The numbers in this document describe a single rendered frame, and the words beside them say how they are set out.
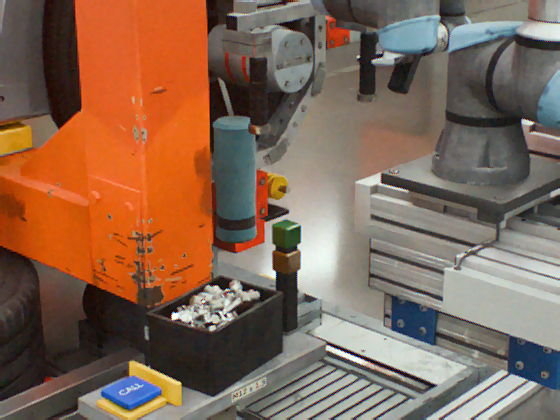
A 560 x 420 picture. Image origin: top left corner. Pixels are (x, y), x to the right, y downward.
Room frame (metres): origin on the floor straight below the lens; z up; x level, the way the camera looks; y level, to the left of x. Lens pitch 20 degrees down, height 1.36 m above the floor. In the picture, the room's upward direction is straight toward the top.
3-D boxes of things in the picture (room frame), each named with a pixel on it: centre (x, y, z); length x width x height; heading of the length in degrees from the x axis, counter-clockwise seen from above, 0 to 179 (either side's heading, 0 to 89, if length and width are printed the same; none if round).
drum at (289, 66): (2.40, 0.06, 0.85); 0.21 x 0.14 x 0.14; 47
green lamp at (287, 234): (1.88, 0.00, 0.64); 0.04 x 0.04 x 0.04; 47
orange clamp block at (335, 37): (2.69, -0.10, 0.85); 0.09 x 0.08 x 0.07; 137
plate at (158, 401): (1.61, 0.25, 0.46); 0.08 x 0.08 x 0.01; 47
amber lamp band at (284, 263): (1.88, 0.00, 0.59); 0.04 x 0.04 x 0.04; 47
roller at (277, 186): (2.61, 0.11, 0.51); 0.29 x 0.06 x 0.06; 47
